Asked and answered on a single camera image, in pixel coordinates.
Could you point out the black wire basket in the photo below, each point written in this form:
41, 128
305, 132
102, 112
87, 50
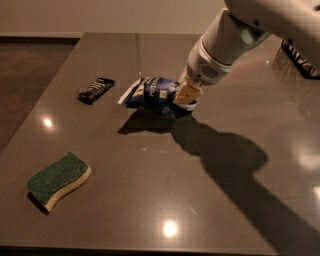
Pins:
306, 69

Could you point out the blue chip bag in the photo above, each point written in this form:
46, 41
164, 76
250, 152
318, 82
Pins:
156, 94

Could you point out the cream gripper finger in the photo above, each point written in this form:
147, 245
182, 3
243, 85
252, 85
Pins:
188, 92

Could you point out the black snack bar wrapper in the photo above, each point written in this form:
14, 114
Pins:
96, 89

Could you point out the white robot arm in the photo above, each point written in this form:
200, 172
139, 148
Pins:
241, 26

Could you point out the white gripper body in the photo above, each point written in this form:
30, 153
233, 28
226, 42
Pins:
204, 69

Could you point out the green and white sponge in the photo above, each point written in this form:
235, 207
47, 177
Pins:
55, 181

